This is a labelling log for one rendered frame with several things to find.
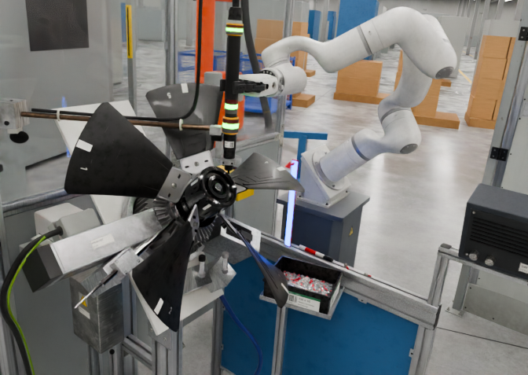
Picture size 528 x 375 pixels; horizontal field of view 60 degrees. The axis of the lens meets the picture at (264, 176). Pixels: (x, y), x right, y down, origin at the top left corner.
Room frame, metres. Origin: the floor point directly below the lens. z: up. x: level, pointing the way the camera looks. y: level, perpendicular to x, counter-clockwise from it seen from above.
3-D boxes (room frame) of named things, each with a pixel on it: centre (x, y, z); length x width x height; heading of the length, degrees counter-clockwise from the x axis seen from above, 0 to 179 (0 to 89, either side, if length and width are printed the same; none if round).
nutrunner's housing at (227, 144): (1.22, 0.10, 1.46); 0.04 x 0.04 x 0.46
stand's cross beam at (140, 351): (1.24, 0.36, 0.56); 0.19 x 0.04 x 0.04; 54
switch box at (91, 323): (1.23, 0.50, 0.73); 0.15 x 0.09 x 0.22; 54
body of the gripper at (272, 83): (1.31, 0.04, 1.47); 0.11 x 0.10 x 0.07; 144
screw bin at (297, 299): (1.28, -0.15, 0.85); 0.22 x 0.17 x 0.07; 69
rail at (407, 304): (1.45, -0.19, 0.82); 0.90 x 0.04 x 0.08; 54
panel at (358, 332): (1.45, -0.19, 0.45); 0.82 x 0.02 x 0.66; 54
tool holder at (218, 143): (1.22, 0.11, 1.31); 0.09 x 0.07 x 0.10; 89
